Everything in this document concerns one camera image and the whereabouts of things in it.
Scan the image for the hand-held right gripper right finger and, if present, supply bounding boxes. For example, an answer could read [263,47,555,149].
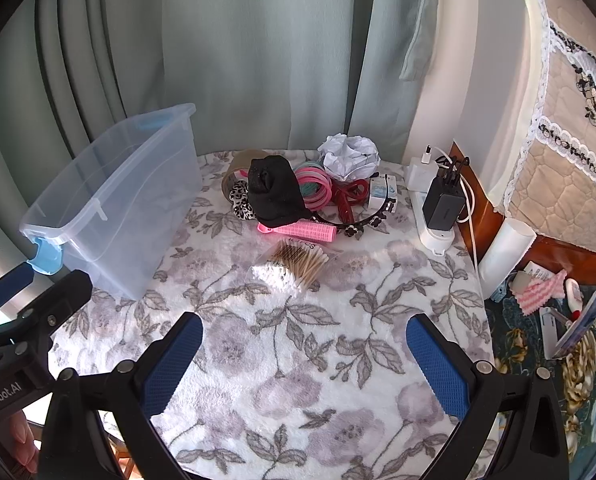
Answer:
[406,313,571,480]

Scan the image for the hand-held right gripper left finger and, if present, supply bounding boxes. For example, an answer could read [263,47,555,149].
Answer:
[38,311,205,480]

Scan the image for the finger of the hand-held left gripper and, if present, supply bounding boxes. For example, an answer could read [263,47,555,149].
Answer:
[0,269,94,356]
[0,260,34,331]

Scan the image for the clear plastic storage box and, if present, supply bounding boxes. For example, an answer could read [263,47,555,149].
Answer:
[19,103,203,302]

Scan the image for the black flower headband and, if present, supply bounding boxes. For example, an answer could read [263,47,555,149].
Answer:
[308,175,399,239]

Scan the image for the leopard print scrunchie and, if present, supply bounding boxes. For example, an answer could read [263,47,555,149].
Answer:
[229,182,257,222]

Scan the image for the blue medicine box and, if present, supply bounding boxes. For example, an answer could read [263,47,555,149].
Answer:
[368,176,396,208]

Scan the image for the pink hair roller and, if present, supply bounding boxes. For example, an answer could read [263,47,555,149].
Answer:
[258,220,337,245]

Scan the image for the red hair claw clip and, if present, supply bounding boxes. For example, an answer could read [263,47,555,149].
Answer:
[330,177,371,223]

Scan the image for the white paper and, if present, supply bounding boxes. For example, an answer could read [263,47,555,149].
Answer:
[318,132,381,181]

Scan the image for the person's left hand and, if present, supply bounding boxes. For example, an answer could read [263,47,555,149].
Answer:
[6,409,42,477]

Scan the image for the dark floral rug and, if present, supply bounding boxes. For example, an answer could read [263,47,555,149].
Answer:
[483,280,596,466]

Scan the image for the white power strip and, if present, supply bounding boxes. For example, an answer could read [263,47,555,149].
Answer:
[410,190,459,255]

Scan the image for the white cylinder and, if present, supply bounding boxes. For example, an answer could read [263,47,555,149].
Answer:
[478,217,538,301]

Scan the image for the pink striped cloth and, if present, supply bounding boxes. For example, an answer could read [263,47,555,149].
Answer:
[520,270,569,313]

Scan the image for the floral fleece blanket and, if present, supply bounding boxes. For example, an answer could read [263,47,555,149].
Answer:
[48,149,496,480]

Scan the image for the white paper label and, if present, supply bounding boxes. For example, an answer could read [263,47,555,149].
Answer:
[520,260,554,286]

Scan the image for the white phone stand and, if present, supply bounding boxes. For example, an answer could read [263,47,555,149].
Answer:
[538,287,596,361]

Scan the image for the cotton swab packet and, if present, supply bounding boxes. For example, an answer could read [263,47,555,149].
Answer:
[248,237,341,293]

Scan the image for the black charger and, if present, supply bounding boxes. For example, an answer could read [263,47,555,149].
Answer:
[422,157,471,231]

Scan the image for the brown packing tape roll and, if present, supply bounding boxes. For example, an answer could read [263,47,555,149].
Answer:
[221,149,273,201]

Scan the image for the black knitted cloth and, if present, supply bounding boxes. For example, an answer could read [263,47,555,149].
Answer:
[247,155,309,227]

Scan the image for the beige quilted bed cover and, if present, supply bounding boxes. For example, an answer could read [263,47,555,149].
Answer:
[488,0,596,261]

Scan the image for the pale green curtain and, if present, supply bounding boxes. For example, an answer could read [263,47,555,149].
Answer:
[0,0,439,281]

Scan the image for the white headboard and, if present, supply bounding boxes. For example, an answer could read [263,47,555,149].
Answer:
[403,0,539,201]

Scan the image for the pale green hanging cloth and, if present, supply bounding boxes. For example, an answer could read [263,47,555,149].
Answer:
[400,0,439,81]

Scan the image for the white cable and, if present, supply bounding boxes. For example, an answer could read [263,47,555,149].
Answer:
[425,145,481,267]

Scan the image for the wooden bed frame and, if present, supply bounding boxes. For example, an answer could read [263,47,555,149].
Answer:
[450,141,596,286]

